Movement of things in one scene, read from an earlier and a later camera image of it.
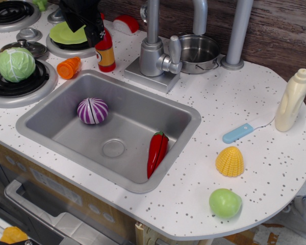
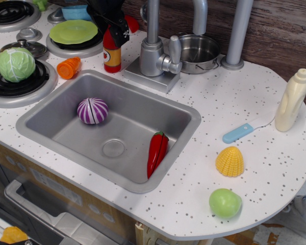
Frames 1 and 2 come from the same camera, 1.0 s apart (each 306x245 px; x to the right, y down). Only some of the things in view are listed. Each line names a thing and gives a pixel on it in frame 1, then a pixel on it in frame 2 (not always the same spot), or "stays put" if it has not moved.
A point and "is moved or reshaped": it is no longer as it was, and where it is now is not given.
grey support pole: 241,19 stays put
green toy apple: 224,203 stays put
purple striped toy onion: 92,111 stays put
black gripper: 86,13 → 107,12
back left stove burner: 11,16 stays put
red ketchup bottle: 104,52 is moved or reshaped
